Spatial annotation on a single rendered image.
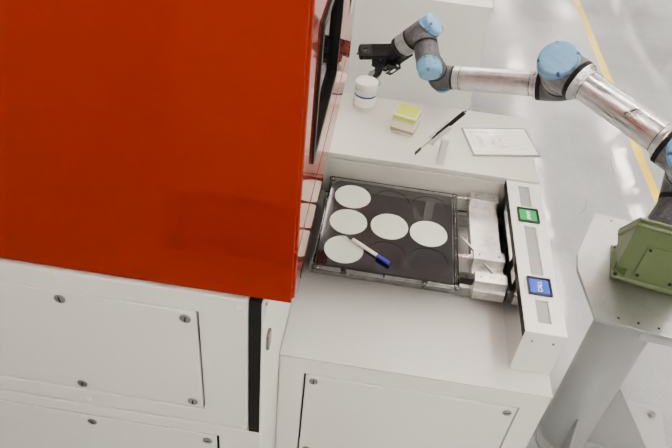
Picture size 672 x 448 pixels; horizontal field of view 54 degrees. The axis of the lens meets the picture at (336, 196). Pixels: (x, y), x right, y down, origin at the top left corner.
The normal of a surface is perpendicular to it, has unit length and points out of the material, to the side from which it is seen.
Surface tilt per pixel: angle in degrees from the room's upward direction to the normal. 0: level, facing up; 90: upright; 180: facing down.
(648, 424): 0
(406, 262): 0
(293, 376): 90
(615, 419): 90
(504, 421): 90
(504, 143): 0
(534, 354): 90
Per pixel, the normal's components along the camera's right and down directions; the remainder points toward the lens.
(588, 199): 0.08, -0.77
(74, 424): -0.13, 0.62
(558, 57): -0.48, -0.35
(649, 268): -0.33, 0.58
